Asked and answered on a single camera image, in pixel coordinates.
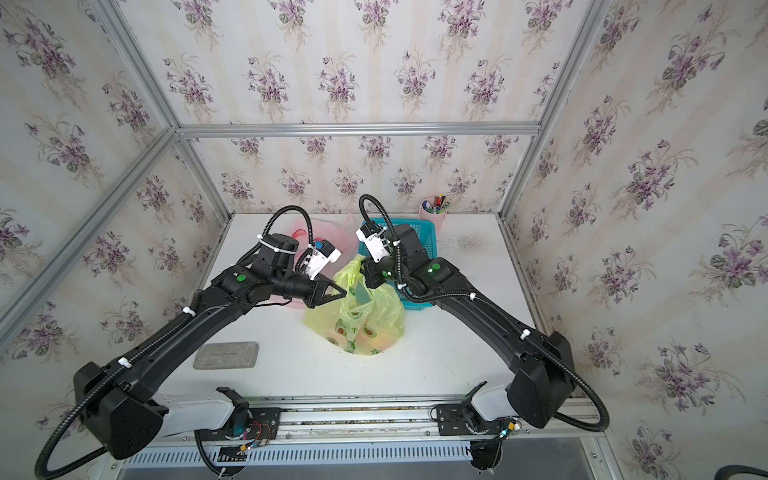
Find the yellow-green plastic bag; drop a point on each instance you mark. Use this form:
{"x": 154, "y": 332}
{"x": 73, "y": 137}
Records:
{"x": 362, "y": 313}

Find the grey eraser block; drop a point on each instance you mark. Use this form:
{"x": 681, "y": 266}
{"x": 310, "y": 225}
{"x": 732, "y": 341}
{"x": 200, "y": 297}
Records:
{"x": 226, "y": 355}

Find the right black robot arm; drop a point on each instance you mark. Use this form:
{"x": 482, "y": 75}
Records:
{"x": 545, "y": 384}

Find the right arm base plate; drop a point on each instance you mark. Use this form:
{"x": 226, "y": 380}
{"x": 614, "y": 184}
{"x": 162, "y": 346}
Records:
{"x": 459, "y": 419}

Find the pink pen cup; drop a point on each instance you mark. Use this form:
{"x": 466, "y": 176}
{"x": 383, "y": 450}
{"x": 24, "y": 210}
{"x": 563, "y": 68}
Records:
{"x": 434, "y": 210}

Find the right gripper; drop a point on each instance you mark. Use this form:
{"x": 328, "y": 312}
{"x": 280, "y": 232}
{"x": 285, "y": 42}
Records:
{"x": 370, "y": 269}

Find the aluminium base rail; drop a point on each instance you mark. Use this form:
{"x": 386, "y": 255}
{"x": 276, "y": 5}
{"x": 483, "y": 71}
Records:
{"x": 304, "y": 420}

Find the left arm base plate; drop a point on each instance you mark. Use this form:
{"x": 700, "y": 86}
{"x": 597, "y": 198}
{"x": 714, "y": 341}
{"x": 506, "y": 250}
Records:
{"x": 255, "y": 427}

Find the pink plastic bag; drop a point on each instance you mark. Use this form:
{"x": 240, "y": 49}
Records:
{"x": 338, "y": 229}

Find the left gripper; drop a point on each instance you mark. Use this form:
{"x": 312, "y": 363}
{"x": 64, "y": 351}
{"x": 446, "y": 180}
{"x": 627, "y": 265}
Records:
{"x": 318, "y": 288}

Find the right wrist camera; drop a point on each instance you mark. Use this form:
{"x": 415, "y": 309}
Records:
{"x": 373, "y": 242}

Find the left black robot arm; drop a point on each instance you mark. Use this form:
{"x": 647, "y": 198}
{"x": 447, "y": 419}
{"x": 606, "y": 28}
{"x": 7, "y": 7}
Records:
{"x": 115, "y": 402}

